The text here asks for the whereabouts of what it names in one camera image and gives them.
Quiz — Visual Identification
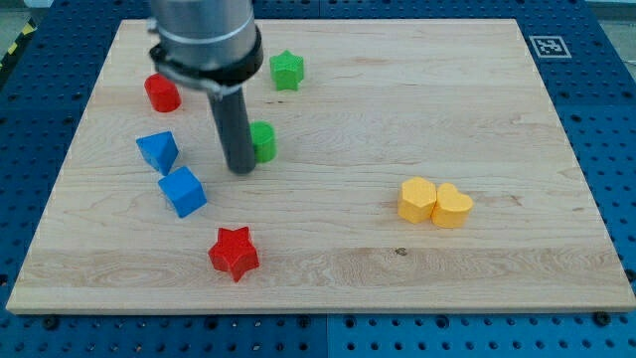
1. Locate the green cylinder block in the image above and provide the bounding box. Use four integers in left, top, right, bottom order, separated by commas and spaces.
249, 121, 277, 163

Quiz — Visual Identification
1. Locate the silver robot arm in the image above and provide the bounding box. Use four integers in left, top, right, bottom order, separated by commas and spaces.
148, 0, 263, 97

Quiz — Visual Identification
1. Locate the red star block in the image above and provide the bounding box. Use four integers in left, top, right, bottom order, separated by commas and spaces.
208, 227, 259, 282

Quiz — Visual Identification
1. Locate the green star block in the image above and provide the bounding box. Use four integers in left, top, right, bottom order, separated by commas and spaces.
269, 50, 304, 90

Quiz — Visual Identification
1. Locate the wooden board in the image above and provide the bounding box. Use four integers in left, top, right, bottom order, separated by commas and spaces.
7, 19, 635, 315

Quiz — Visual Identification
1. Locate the yellow hexagon block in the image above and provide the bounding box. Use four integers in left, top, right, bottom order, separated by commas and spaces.
397, 177, 437, 224

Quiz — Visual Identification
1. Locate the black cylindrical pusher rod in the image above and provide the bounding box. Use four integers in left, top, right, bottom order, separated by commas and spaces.
210, 88, 256, 175

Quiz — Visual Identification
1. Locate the blue cube block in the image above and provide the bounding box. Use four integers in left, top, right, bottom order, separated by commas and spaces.
158, 166, 207, 218

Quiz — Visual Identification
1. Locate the yellow heart block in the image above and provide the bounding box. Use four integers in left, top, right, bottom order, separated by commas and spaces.
431, 183, 474, 229

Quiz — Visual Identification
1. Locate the blue triangle block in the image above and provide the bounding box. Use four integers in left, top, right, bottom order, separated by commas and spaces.
136, 131, 179, 176

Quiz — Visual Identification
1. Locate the red cylinder block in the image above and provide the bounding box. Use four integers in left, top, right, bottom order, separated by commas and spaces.
144, 74, 182, 112

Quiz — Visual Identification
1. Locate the white fiducial marker tag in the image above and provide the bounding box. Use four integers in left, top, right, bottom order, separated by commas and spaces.
529, 35, 571, 59

